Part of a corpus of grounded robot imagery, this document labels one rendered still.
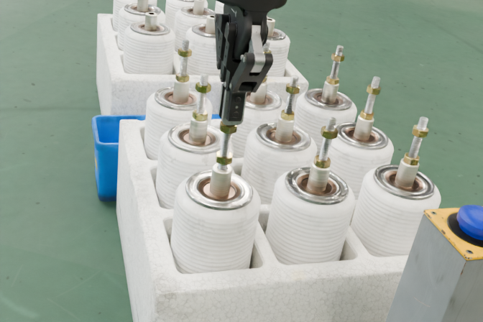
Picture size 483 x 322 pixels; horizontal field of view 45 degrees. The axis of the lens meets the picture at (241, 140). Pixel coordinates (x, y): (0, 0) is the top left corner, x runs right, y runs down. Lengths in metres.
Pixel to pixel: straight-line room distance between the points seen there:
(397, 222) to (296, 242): 0.13
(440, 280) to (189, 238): 0.26
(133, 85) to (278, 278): 0.55
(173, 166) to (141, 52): 0.42
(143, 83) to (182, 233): 0.49
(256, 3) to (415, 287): 0.31
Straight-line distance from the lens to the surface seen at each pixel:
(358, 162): 0.79
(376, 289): 0.72
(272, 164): 0.74
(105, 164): 1.00
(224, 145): 0.61
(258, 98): 0.86
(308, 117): 0.89
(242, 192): 0.64
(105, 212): 1.02
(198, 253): 0.64
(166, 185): 0.74
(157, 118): 0.82
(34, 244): 0.96
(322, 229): 0.66
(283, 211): 0.66
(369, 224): 0.73
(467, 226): 0.55
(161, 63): 1.11
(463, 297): 0.57
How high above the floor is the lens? 0.60
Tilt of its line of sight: 28 degrees down
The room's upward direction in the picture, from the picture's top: 9 degrees clockwise
